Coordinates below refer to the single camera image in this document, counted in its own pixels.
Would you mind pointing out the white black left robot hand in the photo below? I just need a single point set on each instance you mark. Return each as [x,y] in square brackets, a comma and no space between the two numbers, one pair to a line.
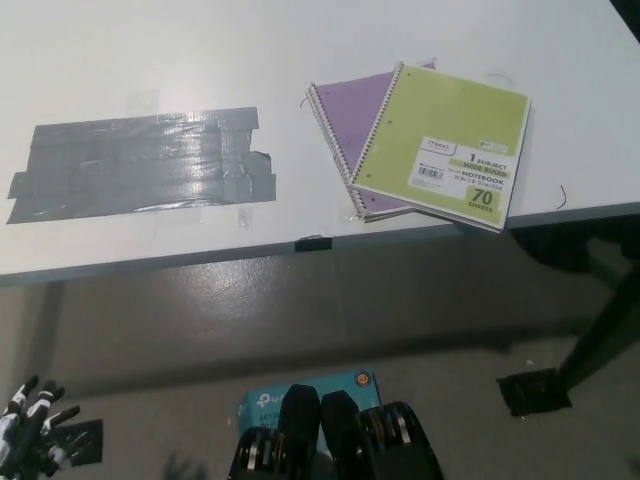
[22,430]

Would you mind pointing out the purple spiral notebook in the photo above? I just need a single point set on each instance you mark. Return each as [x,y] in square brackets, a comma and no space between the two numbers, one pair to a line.
[345,110]

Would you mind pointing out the green spiral notebook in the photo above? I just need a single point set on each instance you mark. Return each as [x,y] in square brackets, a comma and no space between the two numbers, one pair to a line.
[440,120]

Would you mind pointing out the teal router box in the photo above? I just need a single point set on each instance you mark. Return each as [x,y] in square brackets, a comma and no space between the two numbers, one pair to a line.
[265,400]

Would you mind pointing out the small clear tape piece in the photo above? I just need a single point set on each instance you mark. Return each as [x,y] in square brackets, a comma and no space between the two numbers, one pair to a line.
[245,218]

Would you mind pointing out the small black tape piece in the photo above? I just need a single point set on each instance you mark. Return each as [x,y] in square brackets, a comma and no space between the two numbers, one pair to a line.
[314,245]

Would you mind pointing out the dark table underframe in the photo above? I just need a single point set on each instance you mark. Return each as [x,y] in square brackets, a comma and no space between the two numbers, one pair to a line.
[565,250]

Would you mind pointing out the black table leg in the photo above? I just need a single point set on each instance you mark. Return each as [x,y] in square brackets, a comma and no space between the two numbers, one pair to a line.
[600,330]

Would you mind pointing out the gray duct tape patch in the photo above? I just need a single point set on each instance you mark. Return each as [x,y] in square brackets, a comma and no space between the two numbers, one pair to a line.
[140,165]

